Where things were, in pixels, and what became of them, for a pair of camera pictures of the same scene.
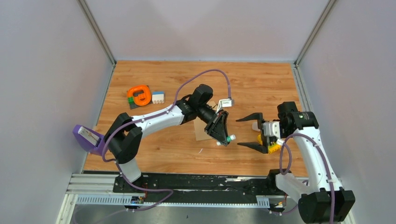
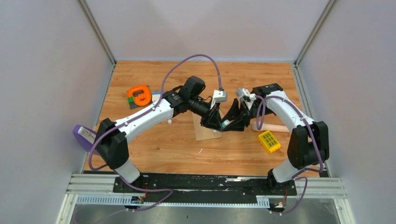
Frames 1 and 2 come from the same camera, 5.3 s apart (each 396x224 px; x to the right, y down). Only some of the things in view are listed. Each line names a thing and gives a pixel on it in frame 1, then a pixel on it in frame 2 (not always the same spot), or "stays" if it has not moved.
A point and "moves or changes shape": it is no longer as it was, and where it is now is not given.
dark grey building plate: x=133 y=105 stays
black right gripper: x=262 y=148 → x=243 y=120
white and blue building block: x=158 y=97 stays
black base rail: x=166 y=185 stays
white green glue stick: x=229 y=138 moves or changes shape
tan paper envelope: x=200 y=126 stays
